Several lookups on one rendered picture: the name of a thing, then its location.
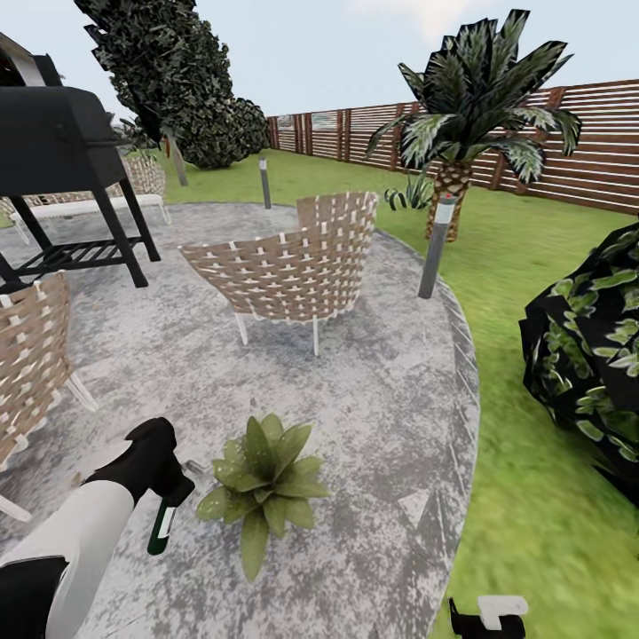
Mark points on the pot plant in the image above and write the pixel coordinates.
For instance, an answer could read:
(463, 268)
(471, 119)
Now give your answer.
(262, 481)

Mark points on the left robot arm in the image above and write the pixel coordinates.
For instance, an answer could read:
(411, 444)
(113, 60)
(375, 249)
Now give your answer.
(48, 582)

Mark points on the insectifuge atomizer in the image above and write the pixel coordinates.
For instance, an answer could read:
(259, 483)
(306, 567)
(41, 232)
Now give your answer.
(162, 528)

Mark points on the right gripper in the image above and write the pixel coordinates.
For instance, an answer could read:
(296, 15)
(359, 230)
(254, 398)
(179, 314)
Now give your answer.
(472, 627)

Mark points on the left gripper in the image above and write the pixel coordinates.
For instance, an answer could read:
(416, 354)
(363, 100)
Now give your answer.
(173, 487)

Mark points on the garden chair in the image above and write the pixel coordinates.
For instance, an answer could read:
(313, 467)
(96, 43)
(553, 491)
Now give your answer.
(33, 365)
(148, 181)
(295, 277)

